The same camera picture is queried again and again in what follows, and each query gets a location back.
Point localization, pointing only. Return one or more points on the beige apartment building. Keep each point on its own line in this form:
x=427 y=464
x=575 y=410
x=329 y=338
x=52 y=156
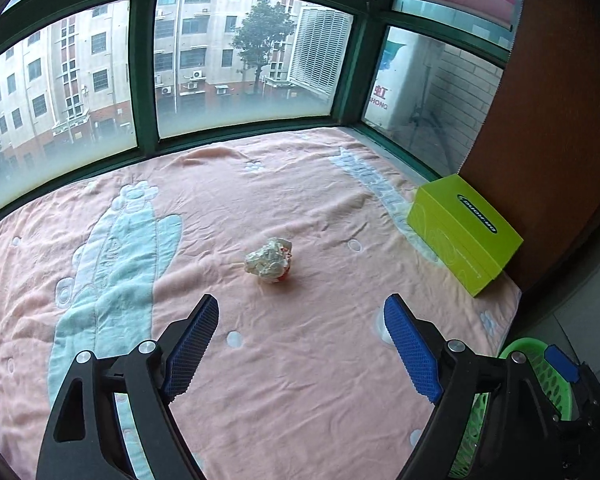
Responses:
x=80 y=75

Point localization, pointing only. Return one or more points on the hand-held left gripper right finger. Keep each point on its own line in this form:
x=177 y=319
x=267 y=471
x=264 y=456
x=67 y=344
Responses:
x=412 y=355

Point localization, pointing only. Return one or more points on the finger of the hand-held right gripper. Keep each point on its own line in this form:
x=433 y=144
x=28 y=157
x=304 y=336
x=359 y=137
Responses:
x=560 y=362

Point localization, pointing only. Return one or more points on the green tree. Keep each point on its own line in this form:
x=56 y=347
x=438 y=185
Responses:
x=265 y=30

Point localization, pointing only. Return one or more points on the green cardboard shoe box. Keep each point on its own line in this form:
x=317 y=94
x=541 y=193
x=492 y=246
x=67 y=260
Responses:
x=460 y=225

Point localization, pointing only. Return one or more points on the brown wooden panel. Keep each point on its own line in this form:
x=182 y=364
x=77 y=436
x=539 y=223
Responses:
x=555 y=135

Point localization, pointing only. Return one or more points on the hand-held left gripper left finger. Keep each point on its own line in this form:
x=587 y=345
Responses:
x=192 y=355

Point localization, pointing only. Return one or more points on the green window frame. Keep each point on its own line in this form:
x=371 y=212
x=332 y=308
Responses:
x=145 y=75

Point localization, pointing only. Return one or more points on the white air conditioner unit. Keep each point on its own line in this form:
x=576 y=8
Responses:
x=395 y=90

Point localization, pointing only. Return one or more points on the white louvred vent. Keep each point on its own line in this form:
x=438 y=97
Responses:
x=320 y=50

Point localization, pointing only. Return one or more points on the green plastic mesh basket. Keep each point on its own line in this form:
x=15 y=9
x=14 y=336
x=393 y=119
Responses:
x=535 y=345

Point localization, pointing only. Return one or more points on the clear plastic wrapper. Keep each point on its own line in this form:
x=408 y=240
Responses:
x=270 y=260

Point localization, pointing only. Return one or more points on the pink printed blanket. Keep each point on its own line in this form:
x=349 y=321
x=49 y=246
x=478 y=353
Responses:
x=280 y=200

